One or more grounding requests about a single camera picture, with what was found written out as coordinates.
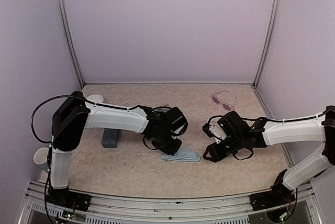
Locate grey-blue glasses case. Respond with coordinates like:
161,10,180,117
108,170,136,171
102,129,120,149

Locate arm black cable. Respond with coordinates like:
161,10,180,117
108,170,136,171
30,95,168,143
206,108,335,130

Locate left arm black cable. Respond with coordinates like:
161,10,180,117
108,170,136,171
30,95,168,143

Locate light blue cloth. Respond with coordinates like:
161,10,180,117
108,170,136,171
161,147,200,162

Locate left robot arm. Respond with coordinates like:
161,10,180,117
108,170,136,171
50,91,188,206

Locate left aluminium corner post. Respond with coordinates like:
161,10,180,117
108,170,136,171
57,0,86,89

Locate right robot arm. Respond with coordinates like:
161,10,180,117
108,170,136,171
203,106,334,205

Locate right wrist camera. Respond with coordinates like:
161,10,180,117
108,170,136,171
202,123,227,143

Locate white bowl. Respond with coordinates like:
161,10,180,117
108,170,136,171
87,94,104,103

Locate right aluminium corner post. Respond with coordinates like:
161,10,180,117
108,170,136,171
253,0,280,89

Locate pink glasses case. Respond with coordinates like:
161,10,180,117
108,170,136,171
155,104,171,111

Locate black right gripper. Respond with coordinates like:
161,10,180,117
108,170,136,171
203,132,244,162

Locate aluminium corner post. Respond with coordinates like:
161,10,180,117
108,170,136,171
57,0,86,89
253,0,280,89

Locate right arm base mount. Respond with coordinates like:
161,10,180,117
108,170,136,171
249,169,296,211

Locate purple lens pink sunglasses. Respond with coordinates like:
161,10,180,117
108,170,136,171
211,90,238,111

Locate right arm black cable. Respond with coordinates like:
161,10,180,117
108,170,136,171
206,108,335,130

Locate light blue mug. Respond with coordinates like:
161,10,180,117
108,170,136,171
33,147,52,172

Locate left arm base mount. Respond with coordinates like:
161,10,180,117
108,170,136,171
44,182,92,212

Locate front aluminium rail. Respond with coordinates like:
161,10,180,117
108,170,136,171
25,181,319,224

